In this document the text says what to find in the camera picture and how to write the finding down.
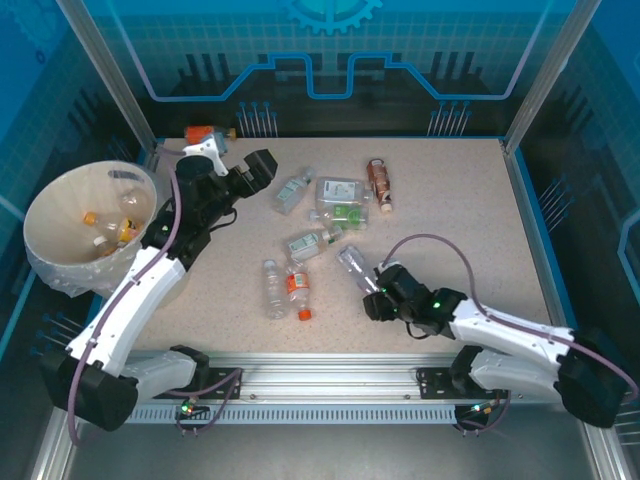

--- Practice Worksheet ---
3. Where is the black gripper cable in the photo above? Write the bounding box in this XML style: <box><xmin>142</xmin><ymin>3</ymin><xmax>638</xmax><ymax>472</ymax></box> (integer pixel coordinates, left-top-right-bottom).
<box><xmin>403</xmin><ymin>319</ymin><xmax>436</xmax><ymax>342</ymax></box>
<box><xmin>207</xmin><ymin>207</ymin><xmax>240</xmax><ymax>235</ymax></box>

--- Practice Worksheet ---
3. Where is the small clear green-label bottle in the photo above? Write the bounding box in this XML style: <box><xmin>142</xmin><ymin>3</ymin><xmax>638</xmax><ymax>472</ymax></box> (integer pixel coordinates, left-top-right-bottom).
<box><xmin>286</xmin><ymin>224</ymin><xmax>346</xmax><ymax>263</ymax></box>
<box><xmin>273</xmin><ymin>166</ymin><xmax>318</xmax><ymax>216</ymax></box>

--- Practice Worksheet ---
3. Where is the clear plastic bin liner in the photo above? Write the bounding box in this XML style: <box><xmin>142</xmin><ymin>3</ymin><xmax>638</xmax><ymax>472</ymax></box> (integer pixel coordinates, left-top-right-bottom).
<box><xmin>24</xmin><ymin>159</ymin><xmax>169</xmax><ymax>301</ymax></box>

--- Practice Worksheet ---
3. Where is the clear ribbed bottle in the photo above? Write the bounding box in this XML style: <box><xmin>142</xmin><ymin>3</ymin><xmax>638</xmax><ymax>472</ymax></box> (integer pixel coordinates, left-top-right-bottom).
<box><xmin>334</xmin><ymin>243</ymin><xmax>382</xmax><ymax>295</ymax></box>

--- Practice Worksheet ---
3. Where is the black mount plate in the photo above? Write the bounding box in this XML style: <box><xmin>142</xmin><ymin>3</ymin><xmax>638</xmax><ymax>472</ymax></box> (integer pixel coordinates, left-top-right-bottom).
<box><xmin>202</xmin><ymin>367</ymin><xmax>245</xmax><ymax>400</ymax></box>
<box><xmin>416</xmin><ymin>367</ymin><xmax>457</xmax><ymax>400</ymax></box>

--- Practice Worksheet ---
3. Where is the clear bottle white cap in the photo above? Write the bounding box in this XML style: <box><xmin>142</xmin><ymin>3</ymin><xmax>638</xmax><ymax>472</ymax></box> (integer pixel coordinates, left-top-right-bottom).
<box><xmin>261</xmin><ymin>258</ymin><xmax>292</xmax><ymax>321</ymax></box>

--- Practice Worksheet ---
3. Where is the yellow-label bottle orange cap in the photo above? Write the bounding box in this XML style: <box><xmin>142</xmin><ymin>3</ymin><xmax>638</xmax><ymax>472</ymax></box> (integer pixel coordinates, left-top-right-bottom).
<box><xmin>82</xmin><ymin>210</ymin><xmax>144</xmax><ymax>246</ymax></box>

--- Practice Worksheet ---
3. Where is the aluminium side rail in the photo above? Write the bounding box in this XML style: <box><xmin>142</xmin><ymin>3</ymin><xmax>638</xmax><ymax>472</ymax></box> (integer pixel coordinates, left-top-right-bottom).
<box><xmin>142</xmin><ymin>138</ymin><xmax>169</xmax><ymax>174</ymax></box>
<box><xmin>499</xmin><ymin>138</ymin><xmax>576</xmax><ymax>336</ymax></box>

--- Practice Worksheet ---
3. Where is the orange-label bottle orange cap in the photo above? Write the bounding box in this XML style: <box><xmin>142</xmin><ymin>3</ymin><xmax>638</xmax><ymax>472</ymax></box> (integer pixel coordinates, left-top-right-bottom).
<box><xmin>283</xmin><ymin>267</ymin><xmax>315</xmax><ymax>322</ymax></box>

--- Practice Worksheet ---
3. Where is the white round bin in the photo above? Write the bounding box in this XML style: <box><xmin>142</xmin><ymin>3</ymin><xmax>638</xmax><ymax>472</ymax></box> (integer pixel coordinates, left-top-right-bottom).
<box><xmin>22</xmin><ymin>158</ymin><xmax>190</xmax><ymax>307</ymax></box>

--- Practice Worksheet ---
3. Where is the orange-label bottle white cap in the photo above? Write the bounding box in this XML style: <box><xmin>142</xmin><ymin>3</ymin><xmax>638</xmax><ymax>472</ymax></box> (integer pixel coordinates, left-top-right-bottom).
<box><xmin>92</xmin><ymin>234</ymin><xmax>126</xmax><ymax>259</ymax></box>

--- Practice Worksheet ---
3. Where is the clear bottle green label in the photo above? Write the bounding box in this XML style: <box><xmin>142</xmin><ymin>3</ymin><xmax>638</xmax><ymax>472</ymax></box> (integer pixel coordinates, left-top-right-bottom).
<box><xmin>307</xmin><ymin>202</ymin><xmax>371</xmax><ymax>232</ymax></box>

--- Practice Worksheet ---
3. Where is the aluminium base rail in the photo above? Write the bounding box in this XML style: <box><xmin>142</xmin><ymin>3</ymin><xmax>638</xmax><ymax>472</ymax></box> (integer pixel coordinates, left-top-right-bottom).
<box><xmin>122</xmin><ymin>349</ymin><xmax>576</xmax><ymax>404</ymax></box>

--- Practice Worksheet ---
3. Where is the brown-label bottle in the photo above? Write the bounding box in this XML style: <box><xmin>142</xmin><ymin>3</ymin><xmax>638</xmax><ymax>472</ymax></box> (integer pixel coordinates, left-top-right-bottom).
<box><xmin>366</xmin><ymin>158</ymin><xmax>395</xmax><ymax>215</ymax></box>

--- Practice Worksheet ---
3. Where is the orange-label bottle yellow cap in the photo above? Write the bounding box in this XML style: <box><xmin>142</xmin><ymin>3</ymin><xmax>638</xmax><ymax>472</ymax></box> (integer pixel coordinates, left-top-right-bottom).
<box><xmin>183</xmin><ymin>124</ymin><xmax>237</xmax><ymax>147</ymax></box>

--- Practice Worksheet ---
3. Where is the aluminium frame post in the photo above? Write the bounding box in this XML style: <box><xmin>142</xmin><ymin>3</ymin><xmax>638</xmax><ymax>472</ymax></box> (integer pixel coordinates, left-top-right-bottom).
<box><xmin>54</xmin><ymin>0</ymin><xmax>159</xmax><ymax>156</ymax></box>
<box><xmin>502</xmin><ymin>0</ymin><xmax>594</xmax><ymax>154</ymax></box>

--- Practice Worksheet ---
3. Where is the black base cable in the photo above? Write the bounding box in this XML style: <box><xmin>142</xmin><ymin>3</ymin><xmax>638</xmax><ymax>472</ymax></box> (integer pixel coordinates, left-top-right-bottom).
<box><xmin>452</xmin><ymin>387</ymin><xmax>512</xmax><ymax>437</ymax></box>
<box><xmin>174</xmin><ymin>369</ymin><xmax>246</xmax><ymax>437</ymax></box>

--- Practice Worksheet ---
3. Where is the square clear white-label bottle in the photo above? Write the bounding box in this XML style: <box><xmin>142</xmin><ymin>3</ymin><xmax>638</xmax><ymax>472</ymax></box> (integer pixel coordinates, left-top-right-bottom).
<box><xmin>313</xmin><ymin>176</ymin><xmax>376</xmax><ymax>207</ymax></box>

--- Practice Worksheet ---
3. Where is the slotted cable duct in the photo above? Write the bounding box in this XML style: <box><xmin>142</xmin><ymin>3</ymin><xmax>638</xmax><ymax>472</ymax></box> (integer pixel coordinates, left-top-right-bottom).
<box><xmin>124</xmin><ymin>403</ymin><xmax>506</xmax><ymax>426</ymax></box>

